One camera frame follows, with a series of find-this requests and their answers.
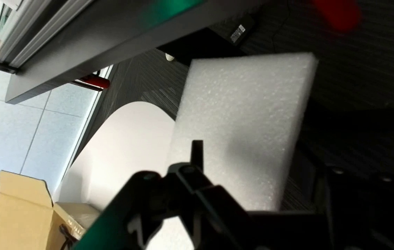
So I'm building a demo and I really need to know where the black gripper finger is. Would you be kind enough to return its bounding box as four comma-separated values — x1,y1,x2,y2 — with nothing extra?
168,140,214,193

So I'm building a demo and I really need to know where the white foam sheet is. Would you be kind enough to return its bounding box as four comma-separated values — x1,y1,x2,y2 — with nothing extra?
169,52,318,211

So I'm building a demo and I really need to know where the brown cardboard box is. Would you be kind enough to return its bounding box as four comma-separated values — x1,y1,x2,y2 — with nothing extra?
0,170,99,250

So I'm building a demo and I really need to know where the black power adapter with cable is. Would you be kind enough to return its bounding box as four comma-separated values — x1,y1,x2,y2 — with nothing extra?
59,225,79,250

